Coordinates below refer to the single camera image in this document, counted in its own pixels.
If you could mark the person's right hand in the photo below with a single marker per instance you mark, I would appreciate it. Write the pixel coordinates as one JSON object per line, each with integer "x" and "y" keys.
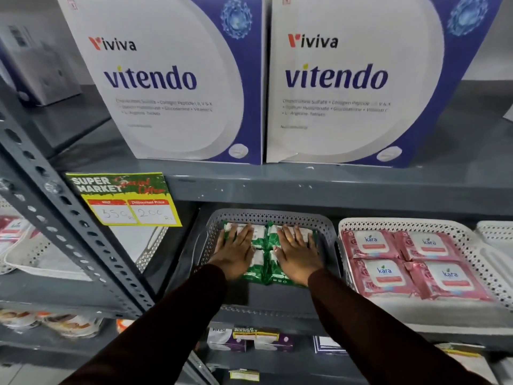
{"x": 298, "y": 260}

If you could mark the person's left hand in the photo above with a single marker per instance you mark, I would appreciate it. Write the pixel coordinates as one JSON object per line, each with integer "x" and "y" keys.
{"x": 232, "y": 258}

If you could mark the person's left thumb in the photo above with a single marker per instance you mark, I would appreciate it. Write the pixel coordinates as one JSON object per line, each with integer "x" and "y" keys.
{"x": 252, "y": 249}

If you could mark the person's right thumb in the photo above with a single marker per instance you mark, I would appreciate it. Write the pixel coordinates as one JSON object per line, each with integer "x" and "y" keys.
{"x": 278, "y": 252}

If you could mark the person's left middle finger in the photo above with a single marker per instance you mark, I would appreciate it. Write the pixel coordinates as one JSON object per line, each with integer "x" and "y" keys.
{"x": 239, "y": 234}

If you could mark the person's right middle finger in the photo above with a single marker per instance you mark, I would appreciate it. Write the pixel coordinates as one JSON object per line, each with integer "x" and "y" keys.
{"x": 292, "y": 235}

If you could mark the person's left little finger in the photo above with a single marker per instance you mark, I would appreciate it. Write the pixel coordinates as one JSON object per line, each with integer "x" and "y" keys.
{"x": 220, "y": 242}

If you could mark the person's right little finger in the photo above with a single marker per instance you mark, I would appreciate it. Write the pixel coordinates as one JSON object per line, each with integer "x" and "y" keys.
{"x": 311, "y": 246}

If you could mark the green wet wipes packet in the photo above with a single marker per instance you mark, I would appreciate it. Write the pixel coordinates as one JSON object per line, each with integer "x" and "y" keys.
{"x": 258, "y": 268}
{"x": 272, "y": 236}
{"x": 258, "y": 236}
{"x": 274, "y": 276}

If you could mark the person's left forearm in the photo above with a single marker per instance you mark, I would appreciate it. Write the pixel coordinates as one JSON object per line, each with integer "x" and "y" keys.
{"x": 160, "y": 328}

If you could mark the person's right forearm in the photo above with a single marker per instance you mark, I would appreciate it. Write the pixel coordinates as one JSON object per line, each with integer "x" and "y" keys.
{"x": 384, "y": 336}

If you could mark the grey plastic basket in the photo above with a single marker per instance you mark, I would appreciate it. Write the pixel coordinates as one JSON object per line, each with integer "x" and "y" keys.
{"x": 256, "y": 216}

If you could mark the grey metal shelf rack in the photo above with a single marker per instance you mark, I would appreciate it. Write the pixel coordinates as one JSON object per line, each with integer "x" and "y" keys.
{"x": 280, "y": 184}

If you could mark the pink wet wipes packet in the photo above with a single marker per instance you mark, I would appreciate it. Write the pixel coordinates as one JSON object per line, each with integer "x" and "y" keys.
{"x": 451, "y": 278}
{"x": 429, "y": 245}
{"x": 14, "y": 232}
{"x": 382, "y": 276}
{"x": 370, "y": 244}

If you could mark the small yellow shelf tag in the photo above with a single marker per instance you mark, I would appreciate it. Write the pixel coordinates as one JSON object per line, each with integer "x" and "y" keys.
{"x": 244, "y": 375}
{"x": 256, "y": 334}
{"x": 461, "y": 349}

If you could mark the white purple small box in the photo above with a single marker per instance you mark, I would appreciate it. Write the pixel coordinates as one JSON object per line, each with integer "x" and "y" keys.
{"x": 222, "y": 340}
{"x": 276, "y": 344}

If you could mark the white blue flat box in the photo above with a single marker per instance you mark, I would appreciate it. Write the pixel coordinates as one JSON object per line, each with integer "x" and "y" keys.
{"x": 328, "y": 345}

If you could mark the yellow green price tag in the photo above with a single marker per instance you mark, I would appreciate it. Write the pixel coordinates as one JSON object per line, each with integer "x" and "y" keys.
{"x": 124, "y": 200}

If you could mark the large white blue box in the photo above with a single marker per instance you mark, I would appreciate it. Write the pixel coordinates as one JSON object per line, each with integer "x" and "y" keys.
{"x": 352, "y": 88}
{"x": 160, "y": 84}

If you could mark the white perforated plastic basket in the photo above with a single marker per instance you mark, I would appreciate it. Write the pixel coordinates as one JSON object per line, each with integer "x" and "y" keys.
{"x": 60, "y": 260}
{"x": 497, "y": 232}
{"x": 481, "y": 252}

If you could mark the clear food packet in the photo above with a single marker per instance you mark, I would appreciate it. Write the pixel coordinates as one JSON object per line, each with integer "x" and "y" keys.
{"x": 18, "y": 318}
{"x": 72, "y": 323}

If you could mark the grey cardboard box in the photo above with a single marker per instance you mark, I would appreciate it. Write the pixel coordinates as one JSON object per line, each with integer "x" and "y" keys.
{"x": 36, "y": 64}

